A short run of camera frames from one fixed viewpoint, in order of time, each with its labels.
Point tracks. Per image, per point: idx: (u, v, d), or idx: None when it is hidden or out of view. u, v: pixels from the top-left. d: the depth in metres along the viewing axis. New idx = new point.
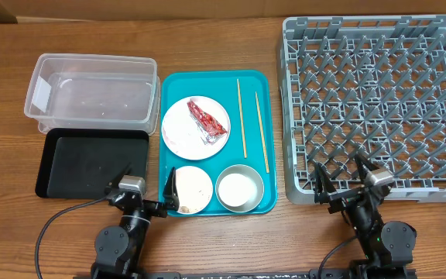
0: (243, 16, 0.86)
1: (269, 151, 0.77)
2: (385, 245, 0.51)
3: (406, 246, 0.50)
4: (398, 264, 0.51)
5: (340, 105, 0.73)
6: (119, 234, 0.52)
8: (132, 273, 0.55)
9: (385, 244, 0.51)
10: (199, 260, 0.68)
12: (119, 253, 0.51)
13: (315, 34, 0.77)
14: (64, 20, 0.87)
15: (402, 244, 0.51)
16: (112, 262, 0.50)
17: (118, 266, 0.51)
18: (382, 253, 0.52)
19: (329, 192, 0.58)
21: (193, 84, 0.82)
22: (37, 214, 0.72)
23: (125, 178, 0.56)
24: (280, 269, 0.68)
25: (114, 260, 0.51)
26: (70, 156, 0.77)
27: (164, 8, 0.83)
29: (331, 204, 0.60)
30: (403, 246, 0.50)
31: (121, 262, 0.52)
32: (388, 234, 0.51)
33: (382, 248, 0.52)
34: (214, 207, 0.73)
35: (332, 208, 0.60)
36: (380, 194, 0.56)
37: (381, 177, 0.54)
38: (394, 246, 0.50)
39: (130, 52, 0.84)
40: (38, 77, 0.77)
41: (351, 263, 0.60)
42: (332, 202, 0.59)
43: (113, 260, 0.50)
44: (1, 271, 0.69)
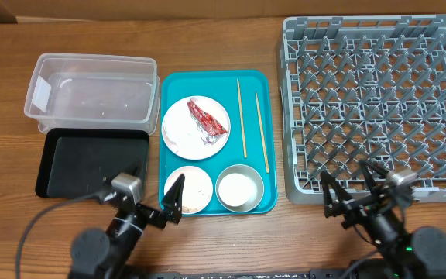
0: (242, 16, 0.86)
1: (269, 150, 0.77)
2: (418, 254, 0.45)
3: (444, 256, 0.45)
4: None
5: (340, 105, 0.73)
6: (100, 238, 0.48)
8: None
9: (420, 253, 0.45)
10: (199, 260, 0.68)
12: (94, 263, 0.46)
13: (315, 34, 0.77)
14: (64, 20, 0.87)
15: (440, 255, 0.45)
16: (87, 271, 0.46)
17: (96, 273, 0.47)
18: (413, 266, 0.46)
19: (346, 201, 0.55)
21: (193, 84, 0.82)
22: (37, 214, 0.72)
23: (119, 177, 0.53)
24: (280, 269, 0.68)
25: (89, 269, 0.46)
26: (70, 156, 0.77)
27: (164, 9, 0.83)
29: (346, 216, 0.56)
30: (441, 256, 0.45)
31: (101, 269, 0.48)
32: (420, 242, 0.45)
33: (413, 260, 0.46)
34: (214, 206, 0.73)
35: (348, 220, 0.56)
36: (403, 195, 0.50)
37: (404, 174, 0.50)
38: (429, 255, 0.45)
39: (130, 52, 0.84)
40: (38, 77, 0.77)
41: (351, 263, 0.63)
42: (349, 214, 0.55)
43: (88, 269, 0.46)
44: (1, 271, 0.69)
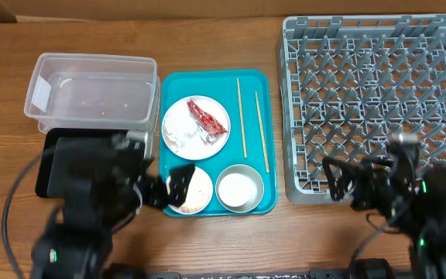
0: (243, 15, 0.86)
1: (269, 150, 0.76)
2: (433, 186, 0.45)
3: None
4: None
5: (340, 105, 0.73)
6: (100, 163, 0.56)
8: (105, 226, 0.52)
9: (438, 186, 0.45)
10: (199, 260, 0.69)
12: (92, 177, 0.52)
13: (315, 33, 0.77)
14: (63, 19, 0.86)
15: None
16: (84, 190, 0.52)
17: (89, 197, 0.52)
18: (436, 204, 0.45)
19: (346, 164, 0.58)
21: (193, 84, 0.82)
22: (37, 214, 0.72)
23: (132, 132, 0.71)
24: (280, 269, 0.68)
25: (83, 182, 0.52)
26: None
27: (164, 8, 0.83)
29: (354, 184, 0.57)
30: None
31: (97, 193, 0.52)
32: (436, 173, 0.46)
33: (432, 203, 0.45)
34: (214, 207, 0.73)
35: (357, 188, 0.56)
36: (415, 148, 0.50)
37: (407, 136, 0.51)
38: None
39: (130, 52, 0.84)
40: (38, 77, 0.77)
41: (351, 263, 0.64)
42: (356, 180, 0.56)
43: (84, 184, 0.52)
44: (1, 271, 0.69)
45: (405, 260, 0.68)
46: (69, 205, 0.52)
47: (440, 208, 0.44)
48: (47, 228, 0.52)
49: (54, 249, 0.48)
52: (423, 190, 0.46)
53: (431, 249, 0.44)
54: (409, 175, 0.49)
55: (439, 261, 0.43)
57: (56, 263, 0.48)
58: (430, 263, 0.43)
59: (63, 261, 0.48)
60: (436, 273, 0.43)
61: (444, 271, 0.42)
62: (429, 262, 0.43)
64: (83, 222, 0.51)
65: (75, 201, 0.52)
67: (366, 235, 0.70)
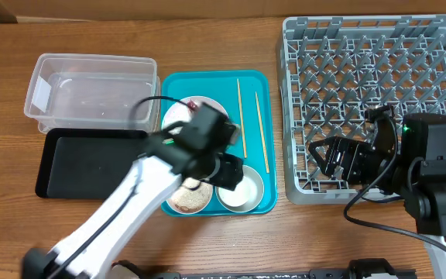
0: (243, 16, 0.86)
1: (269, 150, 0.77)
2: (413, 121, 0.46)
3: (438, 118, 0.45)
4: (437, 146, 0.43)
5: (340, 105, 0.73)
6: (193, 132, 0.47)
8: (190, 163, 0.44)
9: (416, 118, 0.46)
10: (199, 260, 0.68)
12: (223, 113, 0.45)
13: (315, 34, 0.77)
14: (64, 20, 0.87)
15: (433, 118, 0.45)
16: (212, 112, 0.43)
17: (211, 127, 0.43)
18: (420, 141, 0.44)
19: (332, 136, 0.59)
21: (193, 85, 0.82)
22: (37, 214, 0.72)
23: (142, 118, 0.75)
24: (280, 269, 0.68)
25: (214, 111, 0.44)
26: (70, 156, 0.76)
27: (164, 8, 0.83)
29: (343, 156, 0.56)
30: (437, 118, 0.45)
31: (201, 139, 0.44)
32: (415, 114, 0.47)
33: (414, 138, 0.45)
34: (214, 207, 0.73)
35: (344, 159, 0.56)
36: (389, 111, 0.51)
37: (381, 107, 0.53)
38: (423, 118, 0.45)
39: (130, 52, 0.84)
40: (38, 77, 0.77)
41: (351, 264, 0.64)
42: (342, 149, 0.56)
43: (215, 112, 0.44)
44: (1, 271, 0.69)
45: (406, 260, 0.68)
46: (189, 126, 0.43)
47: (418, 136, 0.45)
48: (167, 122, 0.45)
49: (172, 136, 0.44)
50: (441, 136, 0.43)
52: (406, 129, 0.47)
53: (420, 184, 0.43)
54: (392, 136, 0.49)
55: (430, 192, 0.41)
57: (166, 146, 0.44)
58: (421, 194, 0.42)
59: (167, 153, 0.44)
60: (429, 203, 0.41)
61: (436, 199, 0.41)
62: (421, 194, 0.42)
64: (191, 139, 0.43)
65: (199, 121, 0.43)
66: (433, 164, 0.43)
67: (366, 235, 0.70)
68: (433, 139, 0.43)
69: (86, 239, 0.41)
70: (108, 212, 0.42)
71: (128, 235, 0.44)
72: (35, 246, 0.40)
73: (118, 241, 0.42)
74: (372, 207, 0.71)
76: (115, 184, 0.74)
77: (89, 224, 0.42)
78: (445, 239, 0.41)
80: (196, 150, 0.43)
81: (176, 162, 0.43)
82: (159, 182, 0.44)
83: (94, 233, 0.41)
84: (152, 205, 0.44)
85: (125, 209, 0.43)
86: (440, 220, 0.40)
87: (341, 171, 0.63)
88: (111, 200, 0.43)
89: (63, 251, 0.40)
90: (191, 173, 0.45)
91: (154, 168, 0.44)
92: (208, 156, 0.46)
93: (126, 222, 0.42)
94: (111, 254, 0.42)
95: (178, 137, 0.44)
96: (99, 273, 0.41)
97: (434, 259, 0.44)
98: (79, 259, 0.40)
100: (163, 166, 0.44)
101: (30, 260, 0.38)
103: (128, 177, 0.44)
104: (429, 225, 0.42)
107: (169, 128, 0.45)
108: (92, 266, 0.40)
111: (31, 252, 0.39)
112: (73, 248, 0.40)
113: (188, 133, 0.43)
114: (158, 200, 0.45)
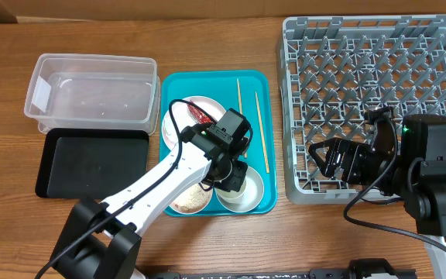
0: (243, 16, 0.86)
1: (269, 150, 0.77)
2: (413, 121, 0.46)
3: (439, 118, 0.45)
4: (437, 146, 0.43)
5: (340, 105, 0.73)
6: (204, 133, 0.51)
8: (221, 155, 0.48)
9: (416, 118, 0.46)
10: (199, 260, 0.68)
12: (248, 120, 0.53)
13: (315, 34, 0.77)
14: (64, 20, 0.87)
15: (433, 118, 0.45)
16: (238, 118, 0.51)
17: (238, 128, 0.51)
18: (420, 142, 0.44)
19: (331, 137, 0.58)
21: (193, 85, 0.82)
22: (37, 214, 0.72)
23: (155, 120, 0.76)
24: (279, 269, 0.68)
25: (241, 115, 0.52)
26: (70, 157, 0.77)
27: (164, 8, 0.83)
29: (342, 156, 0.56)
30: (437, 120, 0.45)
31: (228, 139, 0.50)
32: (415, 115, 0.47)
33: (414, 139, 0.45)
34: (214, 207, 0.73)
35: (344, 160, 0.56)
36: (389, 112, 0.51)
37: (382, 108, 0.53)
38: (422, 118, 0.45)
39: (130, 52, 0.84)
40: (38, 77, 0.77)
41: (351, 264, 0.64)
42: (342, 149, 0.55)
43: (242, 117, 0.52)
44: (1, 271, 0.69)
45: (406, 260, 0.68)
46: (218, 128, 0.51)
47: (418, 136, 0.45)
48: (192, 127, 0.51)
49: (205, 131, 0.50)
50: (440, 136, 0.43)
52: (405, 129, 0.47)
53: (421, 184, 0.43)
54: (392, 136, 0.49)
55: (430, 192, 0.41)
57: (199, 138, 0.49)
58: (421, 194, 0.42)
59: (201, 142, 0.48)
60: (429, 203, 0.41)
61: (436, 200, 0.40)
62: (421, 194, 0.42)
64: (222, 136, 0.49)
65: (225, 123, 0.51)
66: (433, 164, 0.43)
67: (366, 235, 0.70)
68: (433, 139, 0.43)
69: (134, 196, 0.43)
70: (153, 178, 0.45)
71: (167, 203, 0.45)
72: (87, 196, 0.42)
73: (160, 204, 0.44)
74: (371, 207, 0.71)
76: (115, 184, 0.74)
77: (137, 184, 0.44)
78: (445, 240, 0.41)
80: (225, 145, 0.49)
81: (208, 150, 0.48)
82: (201, 156, 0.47)
83: (142, 191, 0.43)
84: (190, 180, 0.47)
85: (167, 180, 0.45)
86: (440, 221, 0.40)
87: (341, 171, 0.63)
88: (158, 169, 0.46)
89: (111, 204, 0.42)
90: (216, 168, 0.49)
91: (192, 149, 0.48)
92: (230, 156, 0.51)
93: (169, 187, 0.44)
94: (152, 216, 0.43)
95: (211, 132, 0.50)
96: (141, 232, 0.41)
97: (434, 259, 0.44)
98: (125, 214, 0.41)
100: (197, 153, 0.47)
101: (80, 210, 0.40)
103: (172, 153, 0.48)
104: (430, 225, 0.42)
107: (202, 126, 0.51)
108: (138, 221, 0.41)
111: (83, 201, 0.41)
112: (121, 203, 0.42)
113: (219, 132, 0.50)
114: (197, 177, 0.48)
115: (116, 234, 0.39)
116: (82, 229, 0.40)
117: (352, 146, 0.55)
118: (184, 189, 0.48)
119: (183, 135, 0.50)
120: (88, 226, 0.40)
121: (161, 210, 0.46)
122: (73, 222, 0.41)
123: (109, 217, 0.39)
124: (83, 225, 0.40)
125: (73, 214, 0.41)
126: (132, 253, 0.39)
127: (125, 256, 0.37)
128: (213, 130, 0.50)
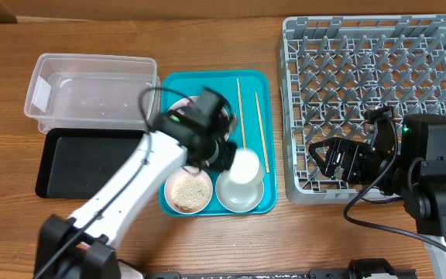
0: (243, 16, 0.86)
1: (269, 150, 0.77)
2: (415, 122, 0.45)
3: (439, 118, 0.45)
4: (437, 146, 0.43)
5: (340, 105, 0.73)
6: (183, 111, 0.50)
8: (195, 139, 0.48)
9: (416, 118, 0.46)
10: (199, 260, 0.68)
12: (222, 95, 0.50)
13: (315, 34, 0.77)
14: (64, 20, 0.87)
15: (433, 118, 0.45)
16: (212, 95, 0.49)
17: (212, 107, 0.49)
18: (421, 142, 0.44)
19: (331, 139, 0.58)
21: (193, 85, 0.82)
22: (37, 214, 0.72)
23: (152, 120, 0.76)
24: (280, 269, 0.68)
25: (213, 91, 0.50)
26: (70, 156, 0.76)
27: (164, 8, 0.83)
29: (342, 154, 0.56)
30: (435, 118, 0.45)
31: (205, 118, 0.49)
32: (414, 116, 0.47)
33: (414, 139, 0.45)
34: (215, 207, 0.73)
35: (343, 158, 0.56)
36: (389, 111, 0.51)
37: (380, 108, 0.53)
38: (423, 118, 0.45)
39: (130, 52, 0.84)
40: (38, 77, 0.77)
41: (351, 264, 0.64)
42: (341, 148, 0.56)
43: (215, 94, 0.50)
44: (1, 271, 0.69)
45: (406, 260, 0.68)
46: (192, 108, 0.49)
47: (419, 136, 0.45)
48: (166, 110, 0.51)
49: (177, 116, 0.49)
50: (441, 136, 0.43)
52: (405, 129, 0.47)
53: (422, 184, 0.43)
54: (392, 136, 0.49)
55: (430, 192, 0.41)
57: (171, 122, 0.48)
58: (421, 194, 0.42)
59: (173, 128, 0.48)
60: (429, 203, 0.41)
61: (436, 200, 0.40)
62: (420, 194, 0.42)
64: (196, 118, 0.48)
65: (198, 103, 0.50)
66: (433, 164, 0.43)
67: (366, 235, 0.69)
68: (433, 139, 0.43)
69: (103, 204, 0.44)
70: (121, 180, 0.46)
71: (140, 203, 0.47)
72: (53, 215, 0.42)
73: (132, 208, 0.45)
74: (372, 207, 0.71)
76: None
77: (105, 191, 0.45)
78: (445, 241, 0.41)
80: (198, 127, 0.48)
81: (182, 136, 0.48)
82: (169, 150, 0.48)
83: (110, 199, 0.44)
84: (162, 177, 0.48)
85: (137, 178, 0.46)
86: (440, 220, 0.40)
87: (341, 170, 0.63)
88: (125, 170, 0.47)
89: (79, 218, 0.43)
90: (197, 151, 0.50)
91: (163, 139, 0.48)
92: (210, 138, 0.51)
93: (138, 189, 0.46)
94: (126, 221, 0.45)
95: (183, 116, 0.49)
96: (116, 239, 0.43)
97: (434, 260, 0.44)
98: (96, 223, 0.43)
100: (170, 140, 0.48)
101: (46, 232, 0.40)
103: (139, 148, 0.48)
104: (430, 225, 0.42)
107: (174, 111, 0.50)
108: (110, 231, 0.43)
111: (48, 221, 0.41)
112: (91, 214, 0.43)
113: (193, 114, 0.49)
114: (169, 169, 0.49)
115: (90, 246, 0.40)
116: (53, 248, 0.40)
117: (351, 146, 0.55)
118: (159, 184, 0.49)
119: (155, 122, 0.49)
120: (60, 245, 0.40)
121: (138, 208, 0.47)
122: (42, 242, 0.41)
123: (80, 232, 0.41)
124: (52, 246, 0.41)
125: (42, 235, 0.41)
126: (109, 263, 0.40)
127: (102, 267, 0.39)
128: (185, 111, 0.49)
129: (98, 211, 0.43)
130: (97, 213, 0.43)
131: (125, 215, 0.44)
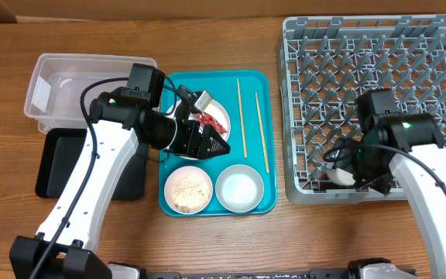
0: (243, 16, 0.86)
1: (269, 150, 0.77)
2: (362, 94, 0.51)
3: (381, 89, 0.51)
4: (382, 103, 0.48)
5: (340, 105, 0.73)
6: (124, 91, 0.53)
8: (140, 115, 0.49)
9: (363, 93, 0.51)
10: (199, 260, 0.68)
12: (157, 68, 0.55)
13: (315, 34, 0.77)
14: (64, 20, 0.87)
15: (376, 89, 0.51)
16: (148, 71, 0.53)
17: (150, 81, 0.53)
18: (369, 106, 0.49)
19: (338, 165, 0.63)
21: (193, 84, 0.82)
22: (37, 214, 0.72)
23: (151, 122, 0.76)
24: (279, 269, 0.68)
25: (148, 68, 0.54)
26: (70, 156, 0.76)
27: (163, 8, 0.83)
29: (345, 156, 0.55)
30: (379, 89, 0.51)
31: (146, 92, 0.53)
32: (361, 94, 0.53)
33: (365, 105, 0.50)
34: (214, 207, 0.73)
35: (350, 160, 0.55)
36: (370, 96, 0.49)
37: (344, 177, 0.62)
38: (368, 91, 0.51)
39: (130, 52, 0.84)
40: (38, 77, 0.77)
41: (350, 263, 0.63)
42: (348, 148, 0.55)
43: (151, 69, 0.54)
44: (1, 271, 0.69)
45: (406, 260, 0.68)
46: (131, 88, 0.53)
47: (365, 102, 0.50)
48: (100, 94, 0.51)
49: (114, 99, 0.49)
50: (383, 95, 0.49)
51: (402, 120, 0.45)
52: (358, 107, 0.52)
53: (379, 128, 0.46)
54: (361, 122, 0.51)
55: (384, 123, 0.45)
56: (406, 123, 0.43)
57: (111, 106, 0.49)
58: (379, 129, 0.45)
59: (114, 113, 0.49)
60: (386, 133, 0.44)
61: (391, 129, 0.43)
62: (379, 129, 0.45)
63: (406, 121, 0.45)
64: (138, 97, 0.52)
65: (135, 82, 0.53)
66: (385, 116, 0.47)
67: (366, 235, 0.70)
68: (375, 98, 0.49)
69: (65, 212, 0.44)
70: (77, 180, 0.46)
71: (104, 198, 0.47)
72: (18, 237, 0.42)
73: (96, 206, 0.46)
74: (372, 208, 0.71)
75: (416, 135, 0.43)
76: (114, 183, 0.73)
77: (64, 198, 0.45)
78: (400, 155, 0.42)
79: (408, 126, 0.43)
80: (140, 103, 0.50)
81: (125, 118, 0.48)
82: (119, 137, 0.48)
83: (70, 204, 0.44)
84: (118, 164, 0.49)
85: (92, 174, 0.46)
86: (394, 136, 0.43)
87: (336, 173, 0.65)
88: (80, 170, 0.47)
89: (46, 232, 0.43)
90: (143, 128, 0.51)
91: (105, 125, 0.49)
92: (154, 114, 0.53)
93: (97, 184, 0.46)
94: (94, 220, 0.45)
95: (120, 98, 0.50)
96: (90, 239, 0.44)
97: (409, 193, 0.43)
98: (64, 232, 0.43)
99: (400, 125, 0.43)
100: (115, 125, 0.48)
101: (16, 255, 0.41)
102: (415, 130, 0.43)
103: (86, 143, 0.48)
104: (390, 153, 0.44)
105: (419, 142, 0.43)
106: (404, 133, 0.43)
107: (108, 94, 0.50)
108: (80, 235, 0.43)
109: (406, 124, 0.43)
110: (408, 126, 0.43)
111: (15, 243, 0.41)
112: (56, 224, 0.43)
113: (133, 93, 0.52)
114: (123, 155, 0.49)
115: (66, 254, 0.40)
116: (30, 269, 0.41)
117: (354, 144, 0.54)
118: (117, 173, 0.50)
119: (92, 111, 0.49)
120: (34, 264, 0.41)
121: (105, 201, 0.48)
122: (18, 266, 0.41)
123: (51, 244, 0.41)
124: (27, 266, 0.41)
125: (14, 261, 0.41)
126: (91, 267, 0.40)
127: (83, 273, 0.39)
128: (125, 94, 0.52)
129: (63, 220, 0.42)
130: (63, 222, 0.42)
131: (90, 215, 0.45)
